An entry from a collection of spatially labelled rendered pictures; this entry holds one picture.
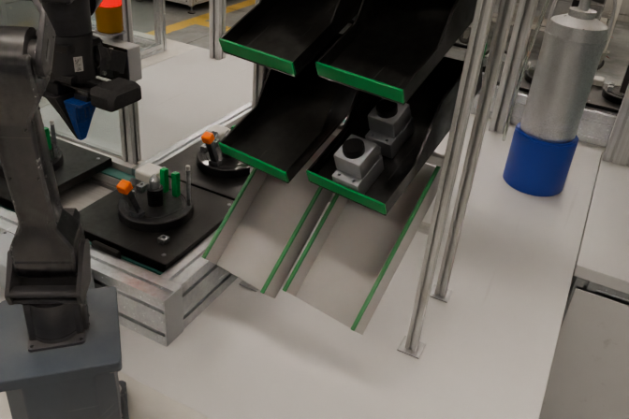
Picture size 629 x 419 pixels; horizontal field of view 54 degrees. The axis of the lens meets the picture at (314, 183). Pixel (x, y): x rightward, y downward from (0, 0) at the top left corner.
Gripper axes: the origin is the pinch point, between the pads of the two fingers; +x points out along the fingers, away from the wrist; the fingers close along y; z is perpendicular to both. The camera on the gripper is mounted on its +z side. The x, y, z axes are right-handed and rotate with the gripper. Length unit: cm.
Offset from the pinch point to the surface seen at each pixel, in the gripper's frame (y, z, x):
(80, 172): 27.3, 23.3, 28.4
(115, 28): 21.7, 30.6, -1.7
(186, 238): -5.2, 16.6, 28.3
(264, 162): -23.9, 10.9, 4.4
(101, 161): 27.5, 29.4, 28.4
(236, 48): -18.2, 11.8, -11.0
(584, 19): -56, 97, -6
